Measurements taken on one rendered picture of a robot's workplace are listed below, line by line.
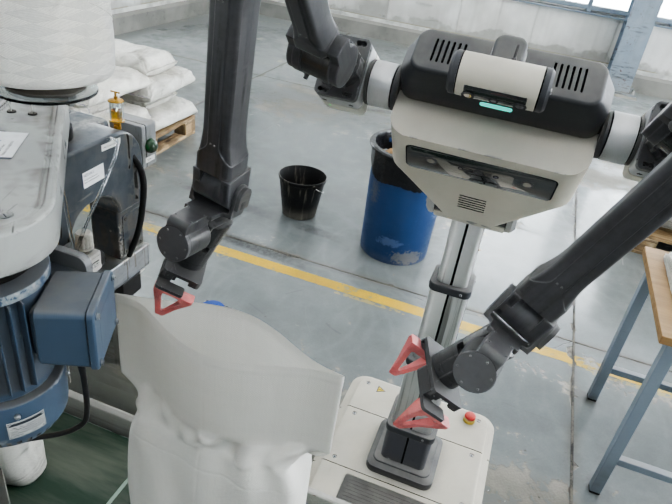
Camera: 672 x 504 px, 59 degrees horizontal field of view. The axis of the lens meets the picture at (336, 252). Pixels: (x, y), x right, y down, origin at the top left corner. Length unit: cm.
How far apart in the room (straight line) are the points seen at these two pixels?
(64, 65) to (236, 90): 21
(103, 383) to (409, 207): 186
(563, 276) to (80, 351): 60
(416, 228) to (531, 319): 248
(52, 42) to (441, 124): 71
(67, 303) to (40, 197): 13
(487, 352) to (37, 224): 55
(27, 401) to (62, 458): 98
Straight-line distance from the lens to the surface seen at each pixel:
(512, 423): 265
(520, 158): 116
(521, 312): 83
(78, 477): 179
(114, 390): 196
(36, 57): 75
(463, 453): 209
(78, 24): 76
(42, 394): 88
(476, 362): 79
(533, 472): 251
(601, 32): 886
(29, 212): 75
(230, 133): 86
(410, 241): 332
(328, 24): 101
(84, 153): 111
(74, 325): 78
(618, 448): 239
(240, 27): 78
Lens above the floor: 176
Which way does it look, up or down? 31 degrees down
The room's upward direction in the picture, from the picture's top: 9 degrees clockwise
